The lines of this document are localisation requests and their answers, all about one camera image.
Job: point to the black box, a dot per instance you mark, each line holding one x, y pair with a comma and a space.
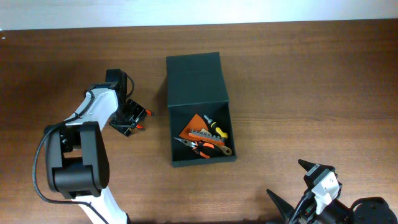
195, 85

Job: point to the orange socket rail holder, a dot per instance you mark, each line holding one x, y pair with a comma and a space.
205, 136

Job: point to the orange scraper with wooden handle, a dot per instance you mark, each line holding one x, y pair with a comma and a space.
198, 123

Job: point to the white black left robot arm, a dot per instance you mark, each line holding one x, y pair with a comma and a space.
76, 161

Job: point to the yellow black stubby screwdriver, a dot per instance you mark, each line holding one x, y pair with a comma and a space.
213, 125

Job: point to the orange black long-nose pliers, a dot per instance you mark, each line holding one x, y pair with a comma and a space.
205, 149

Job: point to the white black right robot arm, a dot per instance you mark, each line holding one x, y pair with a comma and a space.
364, 210

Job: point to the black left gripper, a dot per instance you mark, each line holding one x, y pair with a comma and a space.
138, 114

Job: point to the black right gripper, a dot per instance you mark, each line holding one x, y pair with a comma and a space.
284, 207

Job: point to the small orange cutting pliers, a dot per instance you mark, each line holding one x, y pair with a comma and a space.
141, 117

